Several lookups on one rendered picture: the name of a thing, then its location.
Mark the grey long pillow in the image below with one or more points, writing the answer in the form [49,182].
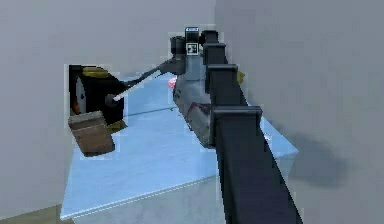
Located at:
[195,110]

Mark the small yellow object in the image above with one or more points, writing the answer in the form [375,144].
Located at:
[240,77]

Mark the small red object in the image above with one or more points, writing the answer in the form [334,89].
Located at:
[172,82]

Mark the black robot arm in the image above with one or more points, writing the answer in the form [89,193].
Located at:
[246,160]

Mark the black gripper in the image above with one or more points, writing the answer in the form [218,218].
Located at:
[177,60]

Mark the brown block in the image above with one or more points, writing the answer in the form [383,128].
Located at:
[92,135]

